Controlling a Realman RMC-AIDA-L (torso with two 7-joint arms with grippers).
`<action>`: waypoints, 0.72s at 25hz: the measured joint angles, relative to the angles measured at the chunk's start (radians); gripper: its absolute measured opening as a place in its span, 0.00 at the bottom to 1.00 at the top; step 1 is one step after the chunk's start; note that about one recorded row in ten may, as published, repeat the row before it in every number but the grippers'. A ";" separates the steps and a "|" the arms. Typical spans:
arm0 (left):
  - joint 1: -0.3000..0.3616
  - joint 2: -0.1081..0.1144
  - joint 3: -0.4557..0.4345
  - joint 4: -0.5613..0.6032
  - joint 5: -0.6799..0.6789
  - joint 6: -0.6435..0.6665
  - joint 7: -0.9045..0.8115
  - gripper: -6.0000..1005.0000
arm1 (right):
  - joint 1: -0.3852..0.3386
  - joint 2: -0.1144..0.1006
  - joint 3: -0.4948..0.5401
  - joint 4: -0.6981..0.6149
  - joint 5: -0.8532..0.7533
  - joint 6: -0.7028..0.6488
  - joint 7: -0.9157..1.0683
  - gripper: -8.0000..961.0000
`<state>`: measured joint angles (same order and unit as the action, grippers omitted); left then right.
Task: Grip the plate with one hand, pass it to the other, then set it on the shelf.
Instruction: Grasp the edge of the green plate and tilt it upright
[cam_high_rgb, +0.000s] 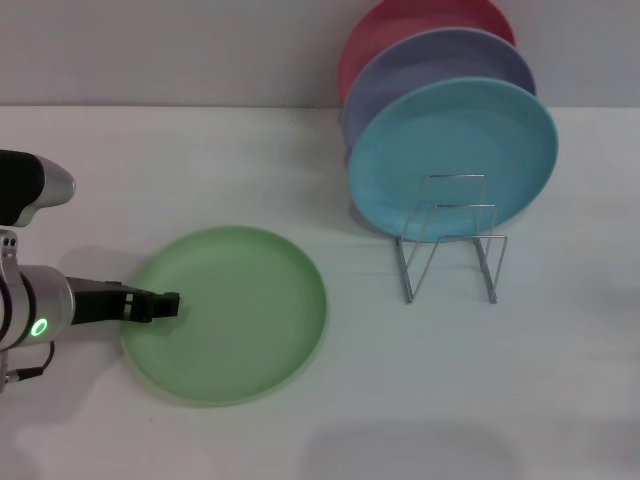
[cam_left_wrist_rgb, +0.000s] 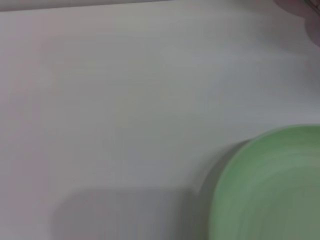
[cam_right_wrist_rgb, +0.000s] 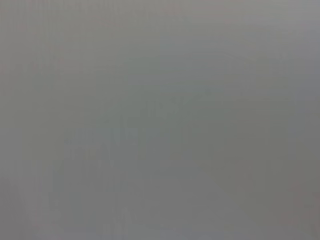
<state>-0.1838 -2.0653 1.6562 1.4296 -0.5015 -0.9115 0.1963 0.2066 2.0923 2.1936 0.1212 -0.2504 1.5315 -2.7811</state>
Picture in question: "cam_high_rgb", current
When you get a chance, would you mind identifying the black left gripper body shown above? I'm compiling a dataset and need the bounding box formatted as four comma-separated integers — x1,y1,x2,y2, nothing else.
67,276,154,325

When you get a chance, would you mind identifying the green round plate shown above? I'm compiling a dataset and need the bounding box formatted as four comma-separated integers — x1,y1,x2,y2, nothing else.
119,225,329,409

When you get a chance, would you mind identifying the teal round plate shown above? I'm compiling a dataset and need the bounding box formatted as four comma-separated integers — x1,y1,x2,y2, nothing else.
348,76,560,245

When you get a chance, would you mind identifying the purple round plate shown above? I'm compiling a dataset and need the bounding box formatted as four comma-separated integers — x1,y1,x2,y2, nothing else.
341,27,539,156

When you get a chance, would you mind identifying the pink round plate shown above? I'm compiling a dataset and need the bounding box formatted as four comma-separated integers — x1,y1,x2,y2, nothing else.
337,0,516,109

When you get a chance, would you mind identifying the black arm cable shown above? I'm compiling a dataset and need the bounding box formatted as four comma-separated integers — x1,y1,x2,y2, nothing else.
4,341,56,385

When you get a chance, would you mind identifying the metal wire plate rack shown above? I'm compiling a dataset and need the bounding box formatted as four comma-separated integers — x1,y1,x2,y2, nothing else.
394,173,510,306

